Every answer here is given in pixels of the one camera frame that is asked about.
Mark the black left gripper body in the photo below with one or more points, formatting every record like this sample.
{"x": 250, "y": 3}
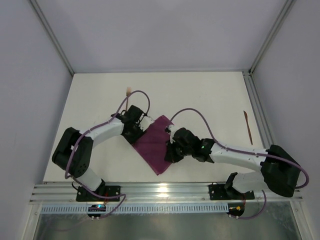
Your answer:
{"x": 136, "y": 131}

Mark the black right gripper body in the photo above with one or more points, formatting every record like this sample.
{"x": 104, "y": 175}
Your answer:
{"x": 172, "y": 152}

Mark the purple cloth napkin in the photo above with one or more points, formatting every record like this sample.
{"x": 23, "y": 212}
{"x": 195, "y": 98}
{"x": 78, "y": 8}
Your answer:
{"x": 152, "y": 145}

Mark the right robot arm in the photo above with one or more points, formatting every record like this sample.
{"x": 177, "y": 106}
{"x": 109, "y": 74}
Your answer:
{"x": 270, "y": 169}

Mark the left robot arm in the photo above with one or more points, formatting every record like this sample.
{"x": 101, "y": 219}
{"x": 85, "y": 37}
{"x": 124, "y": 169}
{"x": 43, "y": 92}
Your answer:
{"x": 74, "y": 150}

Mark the right controller board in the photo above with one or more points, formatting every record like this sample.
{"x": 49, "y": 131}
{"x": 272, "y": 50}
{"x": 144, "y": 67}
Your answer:
{"x": 235, "y": 210}

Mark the controller board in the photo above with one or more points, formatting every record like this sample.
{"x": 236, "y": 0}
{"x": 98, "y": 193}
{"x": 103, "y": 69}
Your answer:
{"x": 235, "y": 210}
{"x": 96, "y": 210}

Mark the left controller board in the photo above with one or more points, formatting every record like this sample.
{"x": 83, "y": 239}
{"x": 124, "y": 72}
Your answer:
{"x": 96, "y": 210}

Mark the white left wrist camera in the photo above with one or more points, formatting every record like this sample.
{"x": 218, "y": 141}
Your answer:
{"x": 145, "y": 122}

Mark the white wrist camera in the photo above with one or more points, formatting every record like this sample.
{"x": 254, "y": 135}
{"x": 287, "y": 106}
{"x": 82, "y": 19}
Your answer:
{"x": 145, "y": 122}
{"x": 170, "y": 129}

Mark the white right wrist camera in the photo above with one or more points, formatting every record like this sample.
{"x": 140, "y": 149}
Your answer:
{"x": 170, "y": 129}

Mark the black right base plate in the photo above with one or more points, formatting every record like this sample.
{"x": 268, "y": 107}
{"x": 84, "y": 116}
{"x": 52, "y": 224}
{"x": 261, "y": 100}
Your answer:
{"x": 217, "y": 192}

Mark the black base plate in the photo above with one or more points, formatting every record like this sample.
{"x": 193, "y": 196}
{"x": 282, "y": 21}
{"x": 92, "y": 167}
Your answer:
{"x": 107, "y": 191}
{"x": 217, "y": 192}

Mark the slotted grey cable duct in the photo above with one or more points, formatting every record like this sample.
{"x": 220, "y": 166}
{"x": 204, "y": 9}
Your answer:
{"x": 135, "y": 208}

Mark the aluminium right side rail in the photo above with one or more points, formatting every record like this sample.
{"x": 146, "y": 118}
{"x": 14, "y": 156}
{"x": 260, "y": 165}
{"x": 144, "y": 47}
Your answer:
{"x": 263, "y": 126}

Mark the aluminium rail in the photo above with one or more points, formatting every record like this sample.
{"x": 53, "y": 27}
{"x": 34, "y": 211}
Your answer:
{"x": 263, "y": 126}
{"x": 136, "y": 193}

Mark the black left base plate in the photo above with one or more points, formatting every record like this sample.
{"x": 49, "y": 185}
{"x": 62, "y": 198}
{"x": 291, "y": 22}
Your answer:
{"x": 107, "y": 191}

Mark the aluminium front rail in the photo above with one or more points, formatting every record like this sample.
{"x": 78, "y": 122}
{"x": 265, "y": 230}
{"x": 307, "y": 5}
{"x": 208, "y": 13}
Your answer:
{"x": 136, "y": 193}

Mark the left corner frame post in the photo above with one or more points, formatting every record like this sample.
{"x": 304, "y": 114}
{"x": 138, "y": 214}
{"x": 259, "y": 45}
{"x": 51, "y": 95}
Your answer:
{"x": 51, "y": 35}

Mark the corner frame post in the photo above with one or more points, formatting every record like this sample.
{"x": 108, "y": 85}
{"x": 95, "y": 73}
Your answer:
{"x": 272, "y": 33}
{"x": 51, "y": 35}

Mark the right corner frame post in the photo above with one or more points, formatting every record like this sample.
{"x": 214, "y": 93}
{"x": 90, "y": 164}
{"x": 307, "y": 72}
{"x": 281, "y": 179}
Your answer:
{"x": 272, "y": 33}

